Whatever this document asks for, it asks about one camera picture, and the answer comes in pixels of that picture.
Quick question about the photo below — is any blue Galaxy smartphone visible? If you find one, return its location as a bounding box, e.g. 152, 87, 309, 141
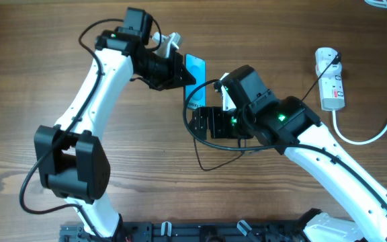
185, 54, 206, 110

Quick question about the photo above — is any black USB charging cable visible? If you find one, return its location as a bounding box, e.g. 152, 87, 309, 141
193, 52, 343, 172

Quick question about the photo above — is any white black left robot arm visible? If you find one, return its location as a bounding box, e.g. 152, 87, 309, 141
34, 7, 196, 241

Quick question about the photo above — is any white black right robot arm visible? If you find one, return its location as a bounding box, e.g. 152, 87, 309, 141
218, 65, 387, 241

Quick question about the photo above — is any white power strip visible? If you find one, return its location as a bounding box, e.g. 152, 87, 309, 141
315, 47, 345, 111

